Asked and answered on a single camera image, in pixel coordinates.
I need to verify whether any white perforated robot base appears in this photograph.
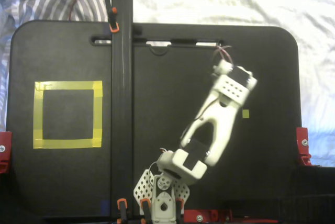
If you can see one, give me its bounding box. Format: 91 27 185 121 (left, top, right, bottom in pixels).
132 167 191 224

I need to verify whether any orange and black spring clamp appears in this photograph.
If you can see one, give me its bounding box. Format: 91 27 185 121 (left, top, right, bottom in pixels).
103 0 120 34
140 198 153 224
116 198 129 224
174 198 184 218

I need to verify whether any yellow tape square outline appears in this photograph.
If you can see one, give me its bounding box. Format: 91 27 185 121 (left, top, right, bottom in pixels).
32 80 103 149

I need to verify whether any black backdrop sheet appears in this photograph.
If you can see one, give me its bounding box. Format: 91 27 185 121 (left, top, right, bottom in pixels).
0 165 335 224

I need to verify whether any black flat rail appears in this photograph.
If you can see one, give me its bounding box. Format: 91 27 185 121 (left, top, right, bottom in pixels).
110 0 135 218

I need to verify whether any red white black servo cable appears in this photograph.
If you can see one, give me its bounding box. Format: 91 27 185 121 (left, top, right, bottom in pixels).
213 45 233 62

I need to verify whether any red pole foot bracket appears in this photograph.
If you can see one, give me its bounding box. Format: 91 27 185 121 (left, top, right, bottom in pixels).
183 209 233 223

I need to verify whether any red plastic bracket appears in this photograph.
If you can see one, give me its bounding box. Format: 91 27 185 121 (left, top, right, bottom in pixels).
295 127 312 166
0 130 13 174

